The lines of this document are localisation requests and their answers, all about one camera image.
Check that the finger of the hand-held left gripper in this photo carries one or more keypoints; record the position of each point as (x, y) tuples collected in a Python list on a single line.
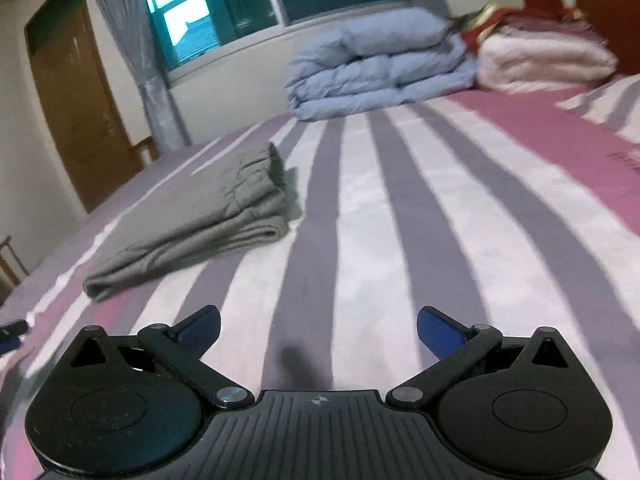
[(7, 346)]

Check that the grey pants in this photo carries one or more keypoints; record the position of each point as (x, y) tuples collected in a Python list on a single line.
[(200, 230)]

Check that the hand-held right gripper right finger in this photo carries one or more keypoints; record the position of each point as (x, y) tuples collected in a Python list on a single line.
[(440, 332)]

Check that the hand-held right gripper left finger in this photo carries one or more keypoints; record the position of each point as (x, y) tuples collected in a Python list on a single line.
[(200, 330)]

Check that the pink striped pillow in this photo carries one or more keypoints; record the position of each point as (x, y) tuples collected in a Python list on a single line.
[(610, 105)]

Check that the wooden headboard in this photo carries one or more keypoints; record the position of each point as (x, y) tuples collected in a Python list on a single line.
[(615, 5)]

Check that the folded light blue duvet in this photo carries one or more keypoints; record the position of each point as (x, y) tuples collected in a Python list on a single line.
[(380, 65)]

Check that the wooden door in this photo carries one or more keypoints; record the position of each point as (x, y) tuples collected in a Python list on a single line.
[(80, 100)]

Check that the wooden chair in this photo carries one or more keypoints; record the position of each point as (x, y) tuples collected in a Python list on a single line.
[(145, 152), (12, 260)]

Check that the folded white pink blanket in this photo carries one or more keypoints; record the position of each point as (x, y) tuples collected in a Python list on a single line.
[(545, 60)]

